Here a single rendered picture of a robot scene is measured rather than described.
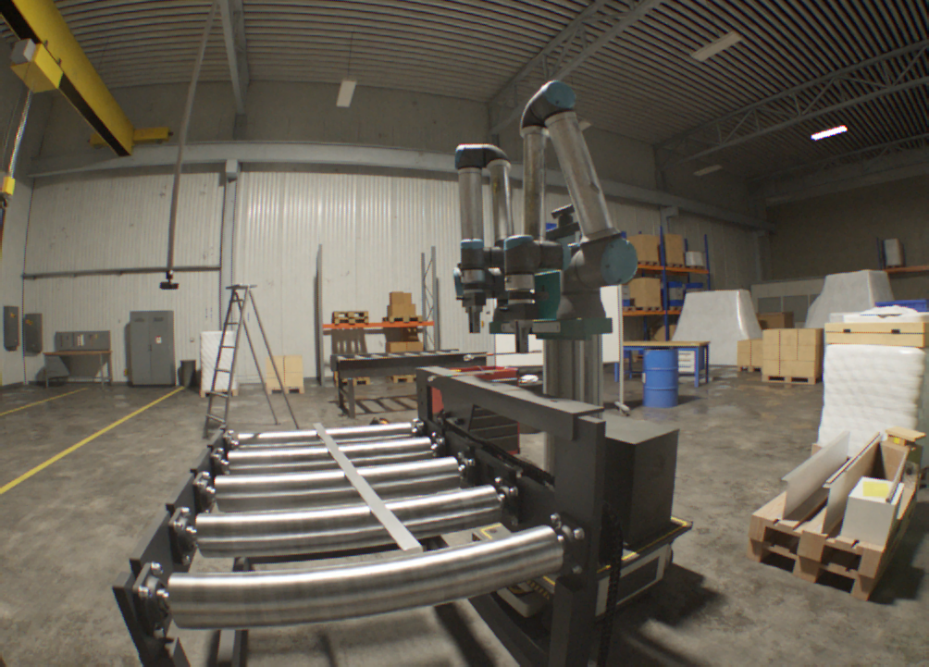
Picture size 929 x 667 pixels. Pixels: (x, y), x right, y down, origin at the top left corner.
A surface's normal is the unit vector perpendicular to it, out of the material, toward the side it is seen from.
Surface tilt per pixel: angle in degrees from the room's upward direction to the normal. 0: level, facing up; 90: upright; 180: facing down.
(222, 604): 59
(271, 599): 53
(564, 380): 90
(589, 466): 90
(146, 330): 90
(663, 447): 90
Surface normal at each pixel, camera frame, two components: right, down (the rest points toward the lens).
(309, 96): 0.37, -0.02
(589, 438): -0.93, 0.02
